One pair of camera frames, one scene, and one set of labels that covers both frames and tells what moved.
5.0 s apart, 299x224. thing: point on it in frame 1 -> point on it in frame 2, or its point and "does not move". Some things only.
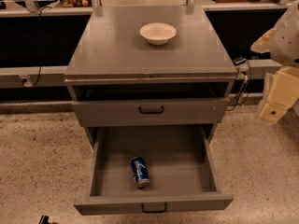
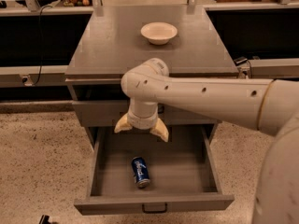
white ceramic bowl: (157, 33) does not move
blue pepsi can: (140, 172) does not move
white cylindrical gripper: (287, 44) -> (142, 121)
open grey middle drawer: (149, 168) does not move
